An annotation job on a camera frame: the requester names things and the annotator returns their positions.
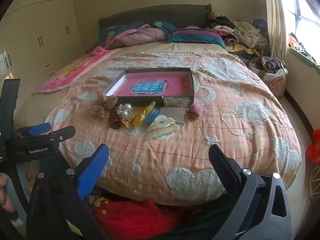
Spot window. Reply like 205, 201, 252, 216
287, 0, 320, 48

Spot brown hair clip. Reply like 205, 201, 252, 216
109, 111, 122, 130

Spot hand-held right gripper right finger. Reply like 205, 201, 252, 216
208, 144, 292, 240

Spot floral basket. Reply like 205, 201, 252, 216
262, 75, 287, 99

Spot pile of clothes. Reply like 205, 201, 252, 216
206, 4, 269, 58

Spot dark cloth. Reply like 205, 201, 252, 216
160, 200, 240, 240

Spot purple striped pillow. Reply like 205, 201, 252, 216
169, 27, 227, 48

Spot cream curtain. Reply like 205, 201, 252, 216
264, 0, 290, 65

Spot cream wardrobe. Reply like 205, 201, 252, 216
0, 0, 84, 90

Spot green windowsill cloth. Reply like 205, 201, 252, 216
289, 34, 320, 69

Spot pink cartoon blanket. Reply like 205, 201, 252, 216
32, 46, 120, 95

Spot peach quilt with white clouds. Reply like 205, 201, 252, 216
32, 41, 302, 205

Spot shallow box with pink inside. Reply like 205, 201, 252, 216
105, 67, 195, 107

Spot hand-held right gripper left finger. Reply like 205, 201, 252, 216
26, 144, 110, 240

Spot beige bed sheet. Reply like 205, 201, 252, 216
14, 40, 240, 130

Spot person's left hand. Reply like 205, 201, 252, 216
0, 173, 15, 213

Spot orange spiral hair tie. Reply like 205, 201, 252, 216
121, 112, 142, 129

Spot pearl hair clip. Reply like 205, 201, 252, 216
118, 103, 133, 118

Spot red garment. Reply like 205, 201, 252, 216
91, 197, 190, 240

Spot white hair claw clip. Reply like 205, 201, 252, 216
146, 115, 180, 140

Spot pink and blue floral duvet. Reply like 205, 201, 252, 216
94, 21, 178, 50

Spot dark headboard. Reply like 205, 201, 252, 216
98, 4, 210, 29

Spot dotted sheer bow scrunchie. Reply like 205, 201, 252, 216
88, 88, 118, 123

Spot blue hair accessory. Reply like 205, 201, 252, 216
144, 109, 162, 125

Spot red plastic bag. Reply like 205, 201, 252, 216
305, 129, 320, 165

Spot wire basket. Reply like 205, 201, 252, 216
309, 165, 320, 203

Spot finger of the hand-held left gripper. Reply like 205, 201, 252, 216
15, 122, 52, 138
37, 126, 76, 146

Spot yellow hair ties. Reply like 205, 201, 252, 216
132, 101, 156, 128

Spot clear plastic packet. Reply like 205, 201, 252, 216
164, 96, 190, 108

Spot small pink hair clip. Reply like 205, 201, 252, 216
187, 104, 208, 117

